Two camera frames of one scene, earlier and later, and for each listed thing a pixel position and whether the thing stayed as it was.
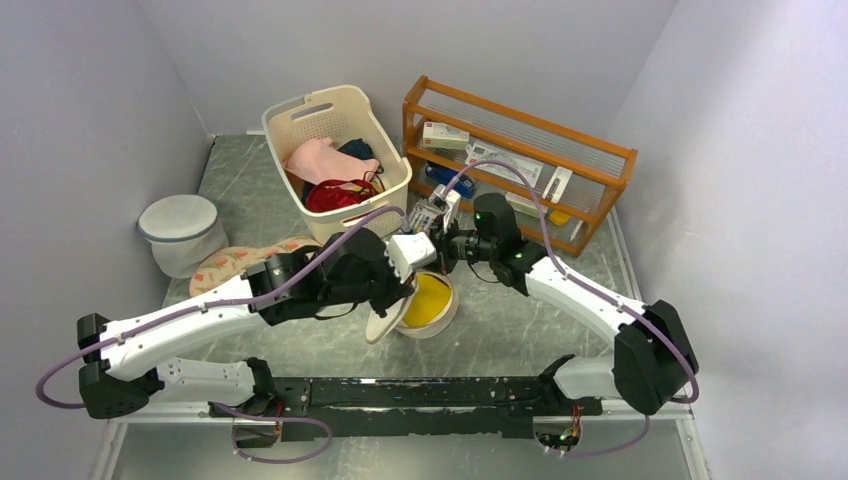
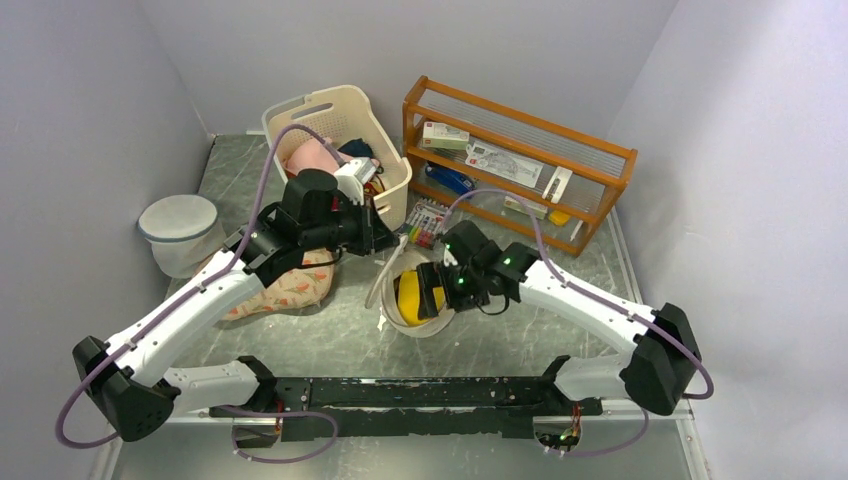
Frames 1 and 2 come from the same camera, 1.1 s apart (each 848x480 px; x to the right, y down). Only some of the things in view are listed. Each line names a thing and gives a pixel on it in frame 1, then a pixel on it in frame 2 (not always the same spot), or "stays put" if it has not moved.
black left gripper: [397, 292] -> [374, 235]
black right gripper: [444, 241] -> [433, 275]
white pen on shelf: [576, 230] stays put
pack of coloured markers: [421, 217] stays put
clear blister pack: [478, 151] stays put
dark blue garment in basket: [357, 147] stays put
